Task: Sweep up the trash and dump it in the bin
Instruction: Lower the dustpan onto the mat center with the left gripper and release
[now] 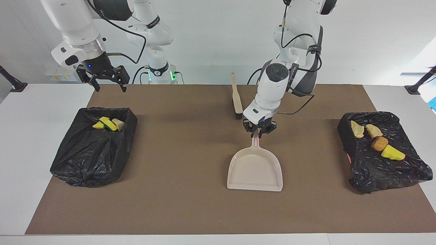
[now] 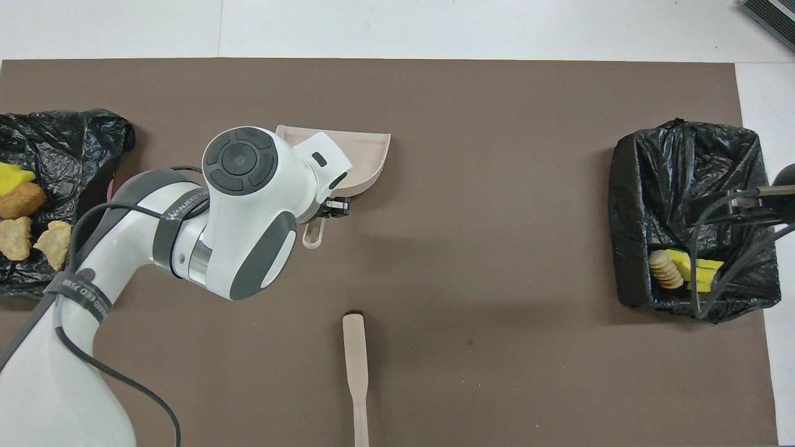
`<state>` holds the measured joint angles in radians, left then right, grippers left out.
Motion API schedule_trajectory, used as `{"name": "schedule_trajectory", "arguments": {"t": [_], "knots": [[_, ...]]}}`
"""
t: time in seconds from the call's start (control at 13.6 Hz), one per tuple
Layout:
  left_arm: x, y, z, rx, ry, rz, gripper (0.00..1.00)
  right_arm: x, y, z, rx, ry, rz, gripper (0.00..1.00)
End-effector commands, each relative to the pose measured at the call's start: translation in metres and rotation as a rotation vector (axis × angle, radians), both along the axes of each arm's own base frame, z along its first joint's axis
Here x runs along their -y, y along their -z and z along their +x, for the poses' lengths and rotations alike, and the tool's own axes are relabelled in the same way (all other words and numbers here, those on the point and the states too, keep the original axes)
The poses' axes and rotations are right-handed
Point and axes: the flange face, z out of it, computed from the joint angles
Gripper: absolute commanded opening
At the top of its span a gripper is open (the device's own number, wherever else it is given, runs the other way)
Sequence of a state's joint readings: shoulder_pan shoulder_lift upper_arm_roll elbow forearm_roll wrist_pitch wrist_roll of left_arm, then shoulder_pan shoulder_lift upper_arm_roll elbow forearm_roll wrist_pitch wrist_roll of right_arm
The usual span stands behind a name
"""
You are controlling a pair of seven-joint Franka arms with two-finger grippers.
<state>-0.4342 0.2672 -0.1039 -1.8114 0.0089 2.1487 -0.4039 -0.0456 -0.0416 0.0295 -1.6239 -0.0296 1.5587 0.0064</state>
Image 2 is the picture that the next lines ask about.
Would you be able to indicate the dark ribbed panel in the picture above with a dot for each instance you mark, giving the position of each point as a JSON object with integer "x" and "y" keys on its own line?
{"x": 773, "y": 15}

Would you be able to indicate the beige plastic dustpan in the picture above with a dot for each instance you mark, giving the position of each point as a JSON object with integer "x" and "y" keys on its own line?
{"x": 366, "y": 155}

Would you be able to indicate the beige rock chunk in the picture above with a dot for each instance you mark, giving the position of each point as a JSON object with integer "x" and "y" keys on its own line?
{"x": 54, "y": 243}
{"x": 664, "y": 271}
{"x": 15, "y": 239}

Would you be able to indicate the beige hand brush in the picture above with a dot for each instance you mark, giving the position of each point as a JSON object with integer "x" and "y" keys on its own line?
{"x": 355, "y": 354}

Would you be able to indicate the open black bag lined bin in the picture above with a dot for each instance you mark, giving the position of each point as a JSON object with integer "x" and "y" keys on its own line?
{"x": 671, "y": 186}

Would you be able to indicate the brown table mat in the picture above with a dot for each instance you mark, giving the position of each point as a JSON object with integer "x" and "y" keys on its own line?
{"x": 497, "y": 186}

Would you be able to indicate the yellow sponge piece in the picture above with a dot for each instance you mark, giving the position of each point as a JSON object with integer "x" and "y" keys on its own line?
{"x": 12, "y": 177}
{"x": 682, "y": 262}
{"x": 708, "y": 273}

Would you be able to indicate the pink bin covered black bag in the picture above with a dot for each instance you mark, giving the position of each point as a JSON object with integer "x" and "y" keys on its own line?
{"x": 62, "y": 143}

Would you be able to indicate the orange brown bread nugget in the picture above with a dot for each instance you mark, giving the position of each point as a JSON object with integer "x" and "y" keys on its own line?
{"x": 22, "y": 202}

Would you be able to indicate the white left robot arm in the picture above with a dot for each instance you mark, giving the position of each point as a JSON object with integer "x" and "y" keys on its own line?
{"x": 248, "y": 217}

